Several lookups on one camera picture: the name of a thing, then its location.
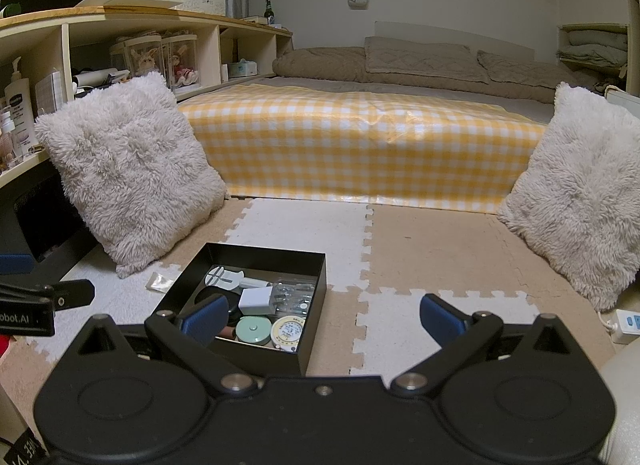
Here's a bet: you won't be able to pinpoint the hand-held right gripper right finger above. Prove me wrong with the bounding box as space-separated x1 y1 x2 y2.
391 294 576 399

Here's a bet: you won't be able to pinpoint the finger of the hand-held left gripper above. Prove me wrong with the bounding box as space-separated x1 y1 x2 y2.
0 255 34 275
0 281 96 313

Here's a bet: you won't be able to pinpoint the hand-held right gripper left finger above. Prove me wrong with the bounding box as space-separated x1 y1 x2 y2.
75 294 259 399

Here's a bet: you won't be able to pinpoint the black oval case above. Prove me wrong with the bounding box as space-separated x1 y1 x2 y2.
192 286 246 328

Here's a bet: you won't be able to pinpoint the white plastic hand tool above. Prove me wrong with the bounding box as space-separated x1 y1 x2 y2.
204 265 273 294

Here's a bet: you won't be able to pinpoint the mint round case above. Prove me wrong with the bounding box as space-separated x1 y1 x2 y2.
235 316 274 344

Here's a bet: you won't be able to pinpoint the white charger plug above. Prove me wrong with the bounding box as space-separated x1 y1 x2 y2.
238 286 279 317

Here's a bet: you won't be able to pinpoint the black box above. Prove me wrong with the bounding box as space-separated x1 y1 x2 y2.
150 242 328 378

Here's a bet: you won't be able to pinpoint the round white yellow tape measure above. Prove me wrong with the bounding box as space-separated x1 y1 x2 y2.
270 315 307 353

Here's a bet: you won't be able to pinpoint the clear plastic pill box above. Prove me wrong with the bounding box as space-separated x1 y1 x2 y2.
272 279 317 317

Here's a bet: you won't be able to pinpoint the small clear plastic packet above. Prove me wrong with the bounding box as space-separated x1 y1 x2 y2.
145 272 177 292

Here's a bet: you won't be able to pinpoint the fluffy white pillow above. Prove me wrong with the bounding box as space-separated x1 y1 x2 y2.
34 72 231 280
497 82 640 313

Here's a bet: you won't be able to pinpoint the white lotion pump bottle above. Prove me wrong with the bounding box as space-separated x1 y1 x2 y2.
4 57 36 158

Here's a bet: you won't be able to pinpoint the gridded white box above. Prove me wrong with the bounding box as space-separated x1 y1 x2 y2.
34 72 67 116

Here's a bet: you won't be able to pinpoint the white power strip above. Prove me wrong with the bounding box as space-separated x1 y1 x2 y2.
614 309 640 344

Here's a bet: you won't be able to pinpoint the yellow gingham blanket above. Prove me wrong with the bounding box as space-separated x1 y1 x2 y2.
177 84 547 218

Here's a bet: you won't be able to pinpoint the white paper roll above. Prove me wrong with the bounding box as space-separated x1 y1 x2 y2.
72 67 121 88

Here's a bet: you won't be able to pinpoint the doll display case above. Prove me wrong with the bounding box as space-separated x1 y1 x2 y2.
110 37 166 80
162 34 201 90

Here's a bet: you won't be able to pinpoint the tissue box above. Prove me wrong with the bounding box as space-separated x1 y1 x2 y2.
221 59 258 80

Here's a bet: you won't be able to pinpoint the beige bed pillow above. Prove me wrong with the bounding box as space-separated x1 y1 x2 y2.
477 50 591 103
364 36 491 84

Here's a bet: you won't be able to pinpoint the wooden shelf unit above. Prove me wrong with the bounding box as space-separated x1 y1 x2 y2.
0 5 293 190

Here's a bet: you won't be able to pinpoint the white cabinet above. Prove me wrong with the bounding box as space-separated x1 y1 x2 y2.
604 85 640 120

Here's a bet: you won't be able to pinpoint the folded beige blankets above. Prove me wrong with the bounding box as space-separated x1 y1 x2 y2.
557 24 630 80

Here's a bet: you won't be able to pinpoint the dark printed strap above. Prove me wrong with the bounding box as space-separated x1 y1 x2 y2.
12 425 48 465

